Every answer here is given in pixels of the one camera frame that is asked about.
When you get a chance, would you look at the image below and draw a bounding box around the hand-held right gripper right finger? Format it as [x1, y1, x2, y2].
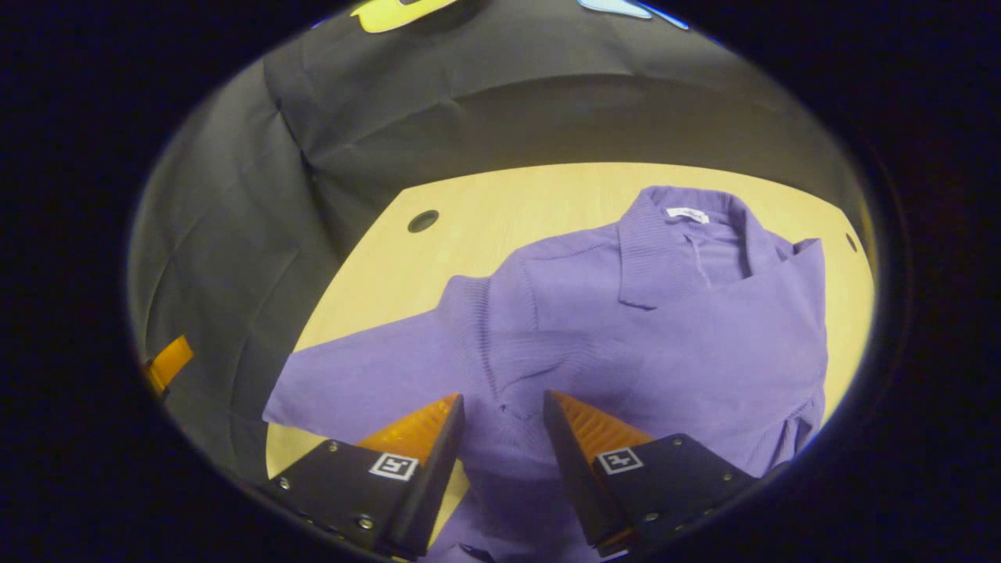
[544, 389, 758, 558]

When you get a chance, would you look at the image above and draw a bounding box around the purple knit collared shirt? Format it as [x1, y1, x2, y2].
[262, 185, 828, 563]

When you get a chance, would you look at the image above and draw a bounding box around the black backdrop cloth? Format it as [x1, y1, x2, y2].
[127, 0, 869, 478]

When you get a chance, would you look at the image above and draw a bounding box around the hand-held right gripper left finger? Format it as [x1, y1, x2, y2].
[266, 393, 465, 560]

